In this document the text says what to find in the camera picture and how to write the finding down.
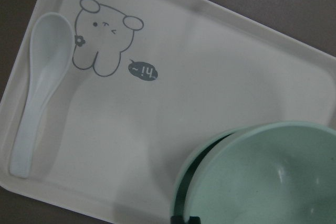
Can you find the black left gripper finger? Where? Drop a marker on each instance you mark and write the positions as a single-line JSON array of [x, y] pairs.
[[178, 219]]

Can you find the green bowl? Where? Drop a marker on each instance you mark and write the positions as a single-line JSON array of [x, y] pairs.
[[275, 173], [189, 171]]

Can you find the green bowl on tray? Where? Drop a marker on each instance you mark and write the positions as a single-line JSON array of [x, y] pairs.
[[189, 171]]

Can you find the cream rectangular tray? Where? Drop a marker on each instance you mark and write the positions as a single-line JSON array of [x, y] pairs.
[[110, 147]]

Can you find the white ceramic spoon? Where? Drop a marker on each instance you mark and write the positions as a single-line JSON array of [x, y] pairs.
[[51, 47]]

